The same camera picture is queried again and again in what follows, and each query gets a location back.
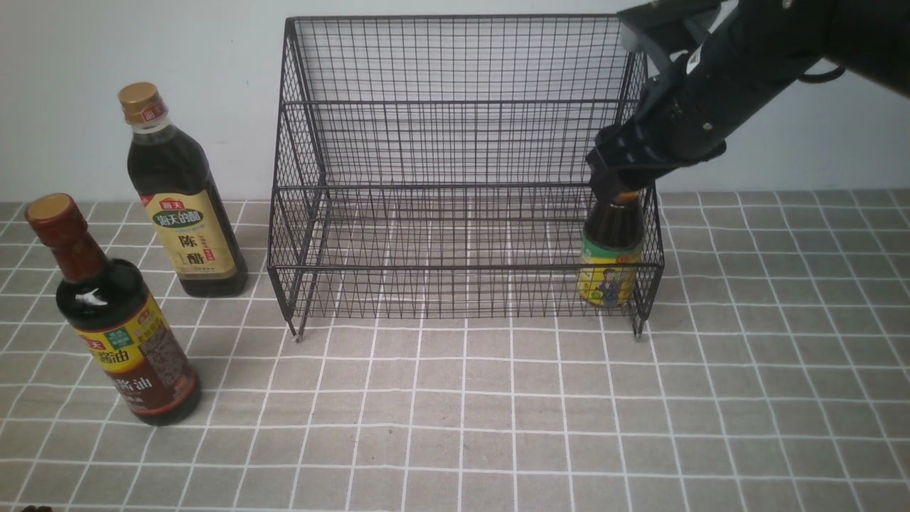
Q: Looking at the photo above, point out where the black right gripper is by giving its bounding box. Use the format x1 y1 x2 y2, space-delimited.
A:
586 1 837 202

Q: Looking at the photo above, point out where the small bottle orange cap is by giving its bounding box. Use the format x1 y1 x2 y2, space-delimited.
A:
577 192 644 308

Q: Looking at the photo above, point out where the vinegar bottle gold cap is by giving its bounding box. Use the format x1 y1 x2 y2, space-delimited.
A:
117 82 248 298

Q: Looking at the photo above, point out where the soy sauce bottle red neck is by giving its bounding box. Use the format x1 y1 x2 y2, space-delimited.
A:
25 193 202 427

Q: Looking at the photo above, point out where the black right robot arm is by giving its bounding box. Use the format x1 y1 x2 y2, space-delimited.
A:
586 1 908 201

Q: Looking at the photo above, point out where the grey checkered tablecloth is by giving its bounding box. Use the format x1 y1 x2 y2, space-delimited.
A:
1 189 909 511

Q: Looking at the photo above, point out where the black wire mesh rack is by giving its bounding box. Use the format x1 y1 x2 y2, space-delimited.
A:
267 14 664 335

